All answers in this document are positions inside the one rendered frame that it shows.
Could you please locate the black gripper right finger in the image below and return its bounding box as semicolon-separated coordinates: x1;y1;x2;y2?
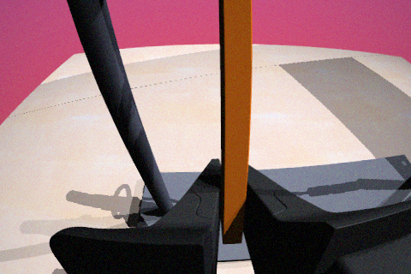
243;165;411;274

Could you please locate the orange bar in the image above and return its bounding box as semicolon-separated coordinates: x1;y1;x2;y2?
219;0;253;244

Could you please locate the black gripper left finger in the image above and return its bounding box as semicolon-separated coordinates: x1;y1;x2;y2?
49;158;222;274

